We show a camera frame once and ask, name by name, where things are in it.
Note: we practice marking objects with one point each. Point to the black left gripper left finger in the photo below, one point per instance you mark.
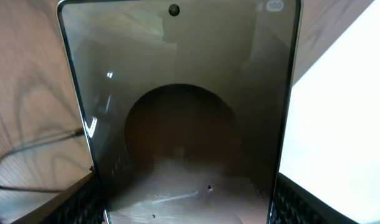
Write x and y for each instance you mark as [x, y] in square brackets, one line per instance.
[81, 203]

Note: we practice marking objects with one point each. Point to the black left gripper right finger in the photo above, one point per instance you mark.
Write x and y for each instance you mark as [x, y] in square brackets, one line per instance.
[293, 204]

